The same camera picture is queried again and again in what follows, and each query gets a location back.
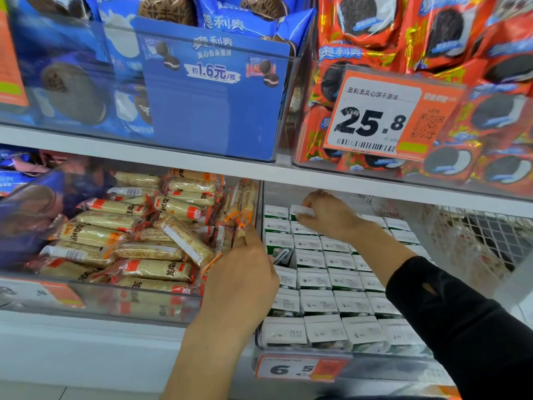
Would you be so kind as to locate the person's left hand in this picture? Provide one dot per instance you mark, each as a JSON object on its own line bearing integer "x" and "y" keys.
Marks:
{"x": 241, "y": 283}

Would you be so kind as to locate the person's right hand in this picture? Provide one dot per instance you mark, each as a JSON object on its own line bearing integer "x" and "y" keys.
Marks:
{"x": 331, "y": 216}

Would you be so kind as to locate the rows of white juice cartons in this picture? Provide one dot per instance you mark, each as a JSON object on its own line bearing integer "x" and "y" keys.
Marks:
{"x": 333, "y": 304}

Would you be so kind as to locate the person's left forearm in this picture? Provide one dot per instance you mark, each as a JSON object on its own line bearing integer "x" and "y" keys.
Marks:
{"x": 204, "y": 366}

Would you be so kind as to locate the large white orange price tag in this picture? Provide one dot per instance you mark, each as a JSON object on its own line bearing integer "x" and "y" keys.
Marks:
{"x": 366, "y": 120}

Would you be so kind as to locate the small orange price tag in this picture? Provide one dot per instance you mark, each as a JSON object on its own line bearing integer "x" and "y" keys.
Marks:
{"x": 300, "y": 368}

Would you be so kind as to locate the pile of yellow wafer bars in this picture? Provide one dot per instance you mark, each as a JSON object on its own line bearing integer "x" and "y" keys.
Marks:
{"x": 133, "y": 237}

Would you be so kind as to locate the clear plastic display bin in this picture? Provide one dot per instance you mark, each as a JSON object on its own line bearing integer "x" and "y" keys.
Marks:
{"x": 125, "y": 308}
{"x": 466, "y": 362}

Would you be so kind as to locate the blue cardboard display box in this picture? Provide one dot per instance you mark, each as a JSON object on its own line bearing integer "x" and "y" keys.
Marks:
{"x": 225, "y": 112}

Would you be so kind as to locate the faded orange price tag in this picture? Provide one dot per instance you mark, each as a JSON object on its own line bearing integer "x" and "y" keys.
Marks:
{"x": 37, "y": 294}

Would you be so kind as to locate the stack of red cookie packets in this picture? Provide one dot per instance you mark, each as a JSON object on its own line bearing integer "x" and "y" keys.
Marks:
{"x": 500, "y": 79}

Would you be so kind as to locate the pile of blue snack packets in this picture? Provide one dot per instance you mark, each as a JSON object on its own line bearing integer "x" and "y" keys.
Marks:
{"x": 21, "y": 212}

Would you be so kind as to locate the yellow orange price sign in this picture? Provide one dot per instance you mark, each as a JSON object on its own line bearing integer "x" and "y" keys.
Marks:
{"x": 10, "y": 70}

